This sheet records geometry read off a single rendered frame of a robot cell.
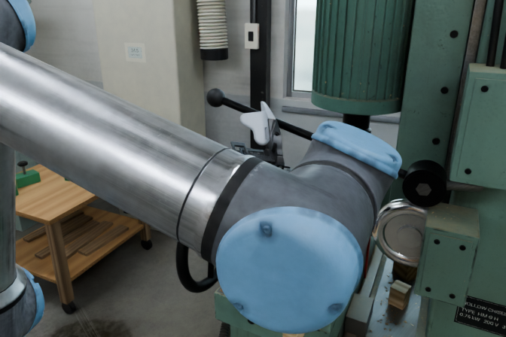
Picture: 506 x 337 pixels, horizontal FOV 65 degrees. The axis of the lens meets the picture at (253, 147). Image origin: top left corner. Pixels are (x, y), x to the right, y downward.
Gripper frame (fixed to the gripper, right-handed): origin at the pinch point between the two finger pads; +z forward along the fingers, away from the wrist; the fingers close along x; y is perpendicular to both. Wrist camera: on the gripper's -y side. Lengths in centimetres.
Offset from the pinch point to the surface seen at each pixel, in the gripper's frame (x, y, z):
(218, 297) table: 23.8, 4.7, -15.7
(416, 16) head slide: -27.4, -17.2, -7.5
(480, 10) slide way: -30.7, -22.9, -12.9
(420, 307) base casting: 24.4, -36.8, -18.3
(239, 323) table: 26.6, 0.9, -19.0
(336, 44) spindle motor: -19.9, -8.8, -1.5
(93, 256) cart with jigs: 123, 32, 95
